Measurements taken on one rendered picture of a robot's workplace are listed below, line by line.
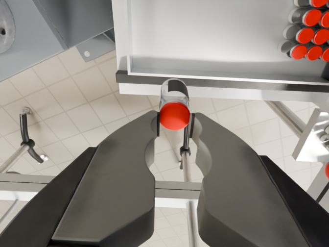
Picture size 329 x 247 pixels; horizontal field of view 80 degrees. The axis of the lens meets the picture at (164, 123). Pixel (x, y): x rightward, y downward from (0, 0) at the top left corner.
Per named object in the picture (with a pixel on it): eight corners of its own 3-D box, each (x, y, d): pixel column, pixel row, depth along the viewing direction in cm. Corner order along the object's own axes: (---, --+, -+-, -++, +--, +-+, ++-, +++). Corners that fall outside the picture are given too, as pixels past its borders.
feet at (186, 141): (193, 114, 141) (195, 125, 129) (186, 165, 167) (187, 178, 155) (181, 113, 141) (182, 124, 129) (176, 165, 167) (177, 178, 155)
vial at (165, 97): (188, 78, 16) (193, 101, 12) (185, 102, 17) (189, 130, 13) (160, 76, 16) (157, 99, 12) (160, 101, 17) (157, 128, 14)
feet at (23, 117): (31, 107, 141) (18, 116, 129) (50, 160, 167) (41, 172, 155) (20, 106, 141) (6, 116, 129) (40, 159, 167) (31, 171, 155)
